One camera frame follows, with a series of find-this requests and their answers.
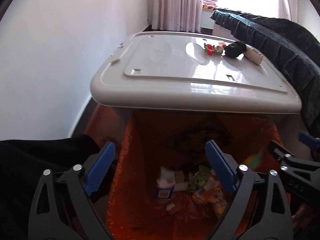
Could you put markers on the white cylindrical bottle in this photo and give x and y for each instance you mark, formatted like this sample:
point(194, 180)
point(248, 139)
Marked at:
point(253, 56)

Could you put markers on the black sock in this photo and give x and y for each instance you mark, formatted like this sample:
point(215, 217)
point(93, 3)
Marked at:
point(235, 49)

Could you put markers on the orange juice drink pouch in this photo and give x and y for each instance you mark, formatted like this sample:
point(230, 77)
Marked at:
point(212, 193)

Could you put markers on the red white wrapper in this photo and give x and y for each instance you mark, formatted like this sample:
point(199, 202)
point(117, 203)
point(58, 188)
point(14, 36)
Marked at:
point(219, 49)

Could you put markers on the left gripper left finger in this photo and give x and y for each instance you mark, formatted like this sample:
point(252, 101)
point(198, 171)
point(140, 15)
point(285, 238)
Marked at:
point(62, 208)

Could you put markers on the person's right hand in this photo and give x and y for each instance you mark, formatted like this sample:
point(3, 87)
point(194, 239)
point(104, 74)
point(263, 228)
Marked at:
point(299, 214)

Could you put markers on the pink curtain right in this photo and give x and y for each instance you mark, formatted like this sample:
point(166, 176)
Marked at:
point(288, 9)

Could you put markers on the blue milk carton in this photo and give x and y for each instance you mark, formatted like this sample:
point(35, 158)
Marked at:
point(164, 193)

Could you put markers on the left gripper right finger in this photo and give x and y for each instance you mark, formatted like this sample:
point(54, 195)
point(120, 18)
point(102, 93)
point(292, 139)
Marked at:
point(271, 218)

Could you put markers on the white tissue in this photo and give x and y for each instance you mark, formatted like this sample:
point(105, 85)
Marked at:
point(166, 179)

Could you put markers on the white plastic storage box lid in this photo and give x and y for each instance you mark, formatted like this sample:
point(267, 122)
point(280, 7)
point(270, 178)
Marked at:
point(172, 71)

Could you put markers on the orange trash bag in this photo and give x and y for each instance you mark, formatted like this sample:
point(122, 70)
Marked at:
point(151, 140)

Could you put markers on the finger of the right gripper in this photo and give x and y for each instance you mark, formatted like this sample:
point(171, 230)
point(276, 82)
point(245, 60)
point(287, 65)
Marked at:
point(308, 140)

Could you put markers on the folded pink quilt stack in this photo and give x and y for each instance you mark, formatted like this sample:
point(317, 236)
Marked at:
point(209, 4)

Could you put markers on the white bed frame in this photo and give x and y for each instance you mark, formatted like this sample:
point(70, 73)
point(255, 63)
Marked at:
point(222, 32)

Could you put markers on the pink patterned curtain left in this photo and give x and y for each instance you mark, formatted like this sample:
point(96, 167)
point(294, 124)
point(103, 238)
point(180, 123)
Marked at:
point(177, 15)

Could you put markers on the red green toy car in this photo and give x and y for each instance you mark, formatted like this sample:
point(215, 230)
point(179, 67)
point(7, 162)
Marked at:
point(210, 49)

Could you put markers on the green snack wrapper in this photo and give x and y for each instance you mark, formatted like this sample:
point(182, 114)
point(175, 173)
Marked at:
point(198, 180)

